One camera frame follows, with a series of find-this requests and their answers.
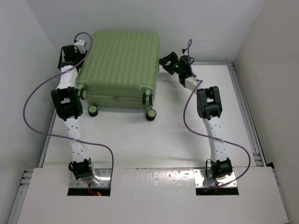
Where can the metal base plate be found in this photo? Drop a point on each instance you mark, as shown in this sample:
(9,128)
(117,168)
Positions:
(101,180)
(202,182)

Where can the green suitcase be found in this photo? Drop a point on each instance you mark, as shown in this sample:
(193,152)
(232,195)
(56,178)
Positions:
(121,71)

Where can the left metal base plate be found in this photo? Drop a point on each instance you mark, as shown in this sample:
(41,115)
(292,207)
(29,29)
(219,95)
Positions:
(101,180)

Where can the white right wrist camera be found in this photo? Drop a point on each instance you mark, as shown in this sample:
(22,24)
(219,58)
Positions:
(184,54)

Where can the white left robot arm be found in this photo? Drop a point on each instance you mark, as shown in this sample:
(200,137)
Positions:
(67,101)

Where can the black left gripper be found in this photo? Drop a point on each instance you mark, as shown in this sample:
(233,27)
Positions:
(83,54)

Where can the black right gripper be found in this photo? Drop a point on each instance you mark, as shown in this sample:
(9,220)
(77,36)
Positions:
(162,62)

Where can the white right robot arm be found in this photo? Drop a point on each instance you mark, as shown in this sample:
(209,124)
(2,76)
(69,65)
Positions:
(209,109)

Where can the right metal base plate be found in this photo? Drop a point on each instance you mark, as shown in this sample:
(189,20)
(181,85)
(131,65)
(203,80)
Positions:
(202,182)

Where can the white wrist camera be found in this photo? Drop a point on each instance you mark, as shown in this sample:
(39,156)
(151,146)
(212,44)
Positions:
(81,46)
(184,54)

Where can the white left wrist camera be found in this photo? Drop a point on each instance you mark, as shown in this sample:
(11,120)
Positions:
(81,46)

